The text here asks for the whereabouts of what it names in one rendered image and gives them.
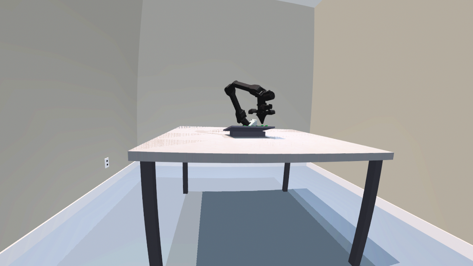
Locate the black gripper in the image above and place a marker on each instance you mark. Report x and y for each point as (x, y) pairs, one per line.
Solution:
(261, 113)

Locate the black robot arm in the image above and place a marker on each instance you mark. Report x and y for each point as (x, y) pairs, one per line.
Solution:
(254, 90)

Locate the grey switch panel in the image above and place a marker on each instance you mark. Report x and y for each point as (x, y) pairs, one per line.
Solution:
(248, 131)

